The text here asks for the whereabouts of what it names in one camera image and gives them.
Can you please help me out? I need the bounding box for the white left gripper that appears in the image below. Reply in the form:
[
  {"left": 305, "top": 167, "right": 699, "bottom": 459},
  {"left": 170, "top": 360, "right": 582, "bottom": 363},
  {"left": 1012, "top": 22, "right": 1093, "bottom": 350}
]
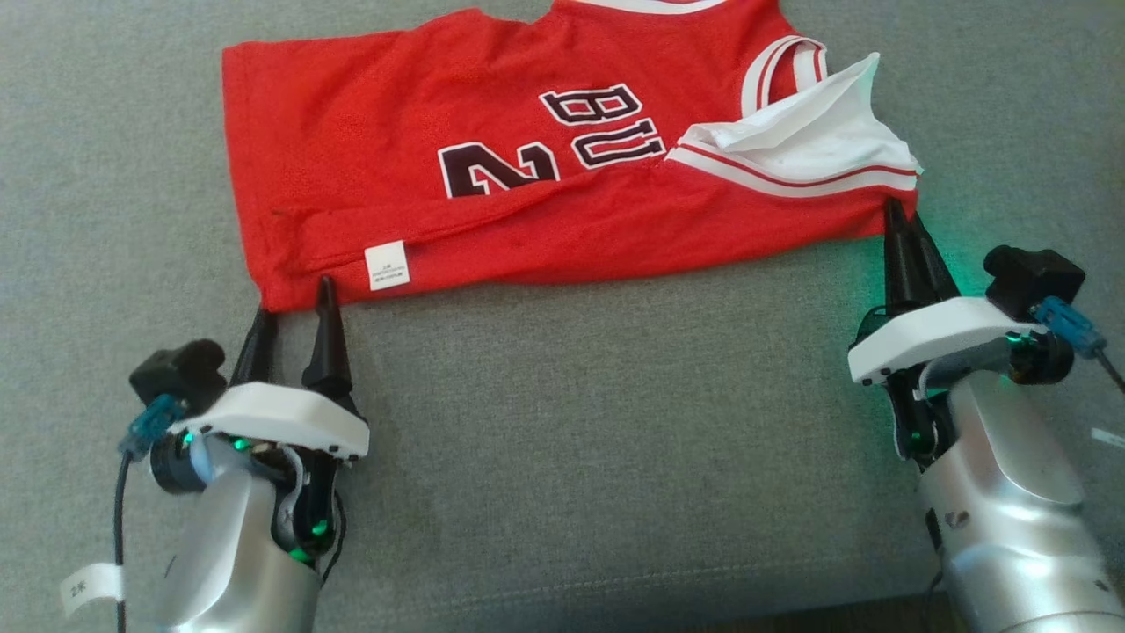
[{"left": 165, "top": 274, "right": 372, "bottom": 565}]

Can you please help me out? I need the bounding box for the red and white basketball jersey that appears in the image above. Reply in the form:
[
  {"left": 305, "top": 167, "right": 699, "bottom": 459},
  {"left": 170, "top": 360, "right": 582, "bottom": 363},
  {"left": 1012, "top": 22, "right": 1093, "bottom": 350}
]
[{"left": 221, "top": 0, "right": 924, "bottom": 315}]

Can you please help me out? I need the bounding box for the grey fabric sofa cushion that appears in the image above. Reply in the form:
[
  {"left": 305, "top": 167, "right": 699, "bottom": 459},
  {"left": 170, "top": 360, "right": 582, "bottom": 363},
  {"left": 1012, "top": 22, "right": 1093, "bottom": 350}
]
[{"left": 0, "top": 0, "right": 1125, "bottom": 633}]

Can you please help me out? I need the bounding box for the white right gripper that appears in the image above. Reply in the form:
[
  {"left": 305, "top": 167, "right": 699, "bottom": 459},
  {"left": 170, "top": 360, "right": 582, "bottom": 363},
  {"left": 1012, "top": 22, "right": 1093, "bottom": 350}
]
[{"left": 847, "top": 197, "right": 1053, "bottom": 465}]

